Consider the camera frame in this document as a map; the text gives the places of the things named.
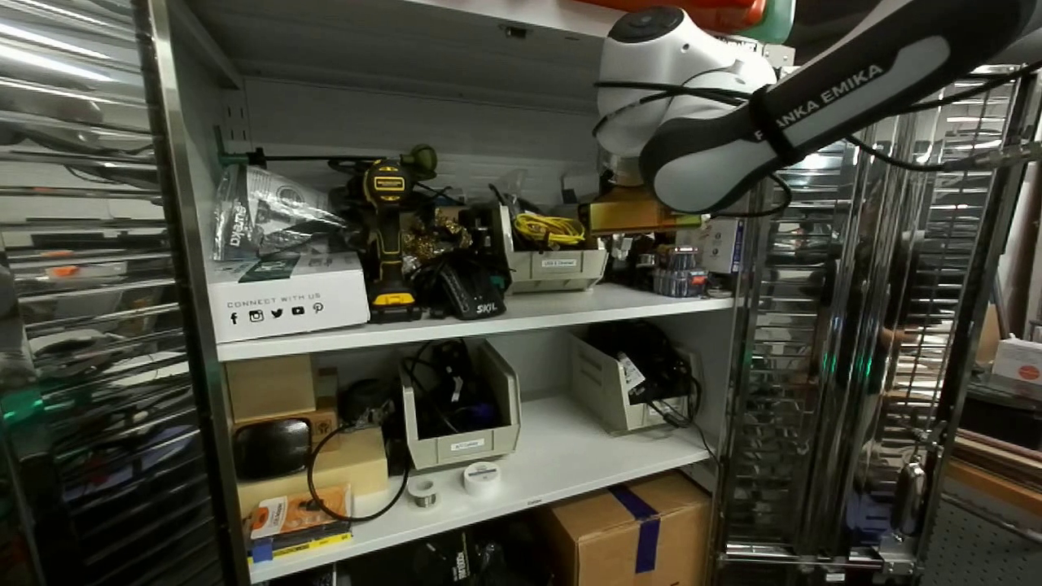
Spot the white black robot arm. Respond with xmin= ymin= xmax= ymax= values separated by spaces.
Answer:
xmin=592 ymin=0 xmax=1042 ymax=212

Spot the white red small box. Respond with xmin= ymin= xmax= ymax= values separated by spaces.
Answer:
xmin=701 ymin=218 xmax=743 ymax=272

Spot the brown cardboard box lower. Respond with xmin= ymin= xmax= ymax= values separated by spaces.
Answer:
xmin=237 ymin=425 xmax=388 ymax=512

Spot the brown cardboard box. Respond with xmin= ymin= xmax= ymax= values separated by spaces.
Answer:
xmin=237 ymin=425 xmax=388 ymax=512
xmin=224 ymin=354 xmax=314 ymax=421

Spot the cardboard box with blue tape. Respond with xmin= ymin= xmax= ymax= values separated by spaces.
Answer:
xmin=538 ymin=471 xmax=712 ymax=586

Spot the white cardboard box with icons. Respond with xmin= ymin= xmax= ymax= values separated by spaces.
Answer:
xmin=209 ymin=254 xmax=371 ymax=341

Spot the brown cardboard box upper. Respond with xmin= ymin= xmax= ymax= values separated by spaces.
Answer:
xmin=224 ymin=354 xmax=314 ymax=421

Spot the black battery charger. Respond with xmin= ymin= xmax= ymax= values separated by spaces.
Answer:
xmin=434 ymin=256 xmax=509 ymax=319

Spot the white metal shelving unit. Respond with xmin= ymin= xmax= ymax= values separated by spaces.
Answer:
xmin=139 ymin=0 xmax=796 ymax=586

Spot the white bin right lower shelf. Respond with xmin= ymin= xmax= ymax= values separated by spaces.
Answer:
xmin=570 ymin=322 xmax=697 ymax=432

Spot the pack of batteries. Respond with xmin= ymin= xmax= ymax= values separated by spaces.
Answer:
xmin=653 ymin=243 xmax=707 ymax=297

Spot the yellow black power drill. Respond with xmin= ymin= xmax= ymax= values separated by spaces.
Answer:
xmin=332 ymin=142 xmax=435 ymax=322

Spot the white tape roll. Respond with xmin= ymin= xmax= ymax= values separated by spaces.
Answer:
xmin=463 ymin=463 xmax=501 ymax=496

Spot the grey tape roll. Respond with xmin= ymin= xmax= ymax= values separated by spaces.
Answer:
xmin=408 ymin=480 xmax=438 ymax=507

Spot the clear plastic bag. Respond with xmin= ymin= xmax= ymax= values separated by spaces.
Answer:
xmin=212 ymin=166 xmax=344 ymax=263

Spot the black pouch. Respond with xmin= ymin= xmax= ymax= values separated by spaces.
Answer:
xmin=233 ymin=421 xmax=312 ymax=480

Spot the orange container top shelf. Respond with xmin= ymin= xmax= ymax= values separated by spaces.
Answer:
xmin=585 ymin=0 xmax=769 ymax=32

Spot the orange book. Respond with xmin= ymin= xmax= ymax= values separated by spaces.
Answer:
xmin=246 ymin=488 xmax=350 ymax=564

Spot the green container top shelf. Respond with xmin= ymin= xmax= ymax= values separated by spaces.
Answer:
xmin=749 ymin=0 xmax=796 ymax=45

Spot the white bin with yellow cable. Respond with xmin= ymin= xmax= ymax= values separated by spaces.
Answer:
xmin=499 ymin=206 xmax=609 ymax=297

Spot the yellow cable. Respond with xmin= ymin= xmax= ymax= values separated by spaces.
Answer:
xmin=511 ymin=207 xmax=588 ymax=254

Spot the white bin with black cables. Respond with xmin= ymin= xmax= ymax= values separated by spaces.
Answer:
xmin=396 ymin=340 xmax=521 ymax=471

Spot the orange wrist camera box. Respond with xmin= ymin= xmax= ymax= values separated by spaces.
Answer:
xmin=588 ymin=189 xmax=701 ymax=234

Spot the black cable loop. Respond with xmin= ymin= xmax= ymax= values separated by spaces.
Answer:
xmin=303 ymin=415 xmax=413 ymax=529

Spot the metal wire rack cart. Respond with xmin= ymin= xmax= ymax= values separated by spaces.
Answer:
xmin=712 ymin=64 xmax=1038 ymax=586

